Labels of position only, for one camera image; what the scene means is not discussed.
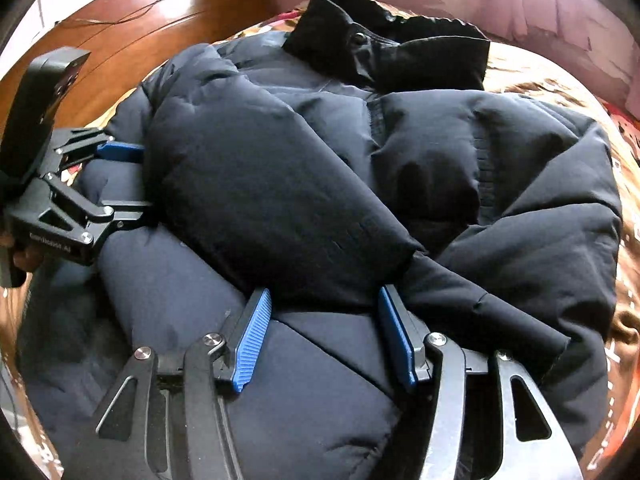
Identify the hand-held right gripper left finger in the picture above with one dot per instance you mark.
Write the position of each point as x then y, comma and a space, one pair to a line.
252, 340

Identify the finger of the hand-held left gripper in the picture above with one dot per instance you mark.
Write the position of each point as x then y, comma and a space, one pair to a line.
125, 212
120, 151

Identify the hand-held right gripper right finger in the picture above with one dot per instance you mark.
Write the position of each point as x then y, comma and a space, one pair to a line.
395, 335

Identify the navy puffer jacket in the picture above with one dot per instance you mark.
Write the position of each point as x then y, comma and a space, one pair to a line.
300, 185

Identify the wooden headboard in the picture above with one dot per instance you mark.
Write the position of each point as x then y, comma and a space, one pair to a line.
175, 10

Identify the printed colourful blanket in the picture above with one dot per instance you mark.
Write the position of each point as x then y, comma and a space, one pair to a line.
550, 75

